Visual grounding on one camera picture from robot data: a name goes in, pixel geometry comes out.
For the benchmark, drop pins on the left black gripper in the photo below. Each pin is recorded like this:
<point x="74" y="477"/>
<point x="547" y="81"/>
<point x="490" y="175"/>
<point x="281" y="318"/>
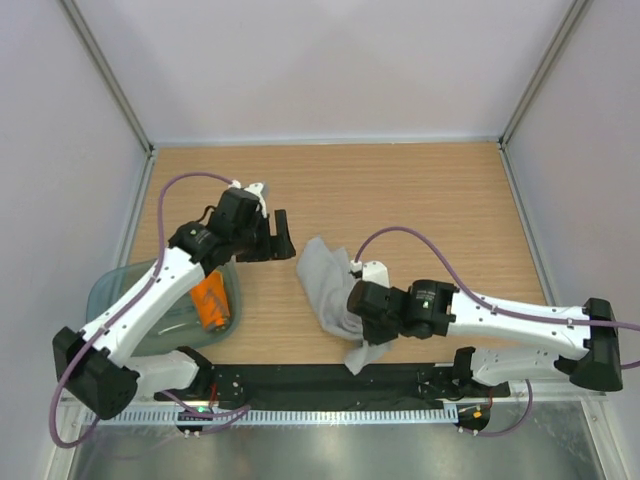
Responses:
<point x="274" y="247"/>

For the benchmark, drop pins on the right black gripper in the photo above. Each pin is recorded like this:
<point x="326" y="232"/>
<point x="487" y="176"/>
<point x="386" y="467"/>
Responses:
<point x="374" y="335"/>

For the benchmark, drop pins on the orange grey patterned towel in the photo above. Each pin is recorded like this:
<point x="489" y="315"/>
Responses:
<point x="211" y="303"/>

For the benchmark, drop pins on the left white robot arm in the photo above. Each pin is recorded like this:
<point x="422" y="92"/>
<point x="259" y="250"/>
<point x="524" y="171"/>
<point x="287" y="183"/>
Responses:
<point x="98" y="365"/>

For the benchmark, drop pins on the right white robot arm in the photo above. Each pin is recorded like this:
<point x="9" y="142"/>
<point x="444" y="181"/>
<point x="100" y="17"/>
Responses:
<point x="579" y="343"/>

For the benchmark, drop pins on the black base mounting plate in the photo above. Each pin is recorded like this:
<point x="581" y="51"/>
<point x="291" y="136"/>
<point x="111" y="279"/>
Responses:
<point x="332" y="387"/>

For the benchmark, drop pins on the blue translucent plastic tray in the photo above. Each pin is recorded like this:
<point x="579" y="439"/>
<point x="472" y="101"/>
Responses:
<point x="180" y="325"/>

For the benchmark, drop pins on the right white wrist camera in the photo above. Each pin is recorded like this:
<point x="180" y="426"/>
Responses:
<point x="372" y="271"/>

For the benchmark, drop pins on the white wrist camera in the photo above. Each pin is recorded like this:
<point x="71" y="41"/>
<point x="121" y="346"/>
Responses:
<point x="258" y="189"/>
<point x="372" y="271"/>

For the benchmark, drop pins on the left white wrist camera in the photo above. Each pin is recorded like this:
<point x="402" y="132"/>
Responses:
<point x="258" y="189"/>

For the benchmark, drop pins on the white slotted cable duct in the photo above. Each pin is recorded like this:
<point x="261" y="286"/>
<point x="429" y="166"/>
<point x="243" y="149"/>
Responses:
<point x="175" y="416"/>

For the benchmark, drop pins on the aluminium rail front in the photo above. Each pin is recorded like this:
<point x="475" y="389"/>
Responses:
<point x="543" y="391"/>

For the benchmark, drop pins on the left aluminium frame post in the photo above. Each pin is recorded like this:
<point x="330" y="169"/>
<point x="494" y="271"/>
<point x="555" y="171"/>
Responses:
<point x="91" y="46"/>

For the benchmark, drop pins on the aluminium frame post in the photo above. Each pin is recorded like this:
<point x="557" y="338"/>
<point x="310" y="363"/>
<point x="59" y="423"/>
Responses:
<point x="553" y="52"/>
<point x="91" y="46"/>

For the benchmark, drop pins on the right aluminium frame post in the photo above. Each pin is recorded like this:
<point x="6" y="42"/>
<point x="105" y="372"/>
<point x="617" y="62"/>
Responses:
<point x="553" y="52"/>

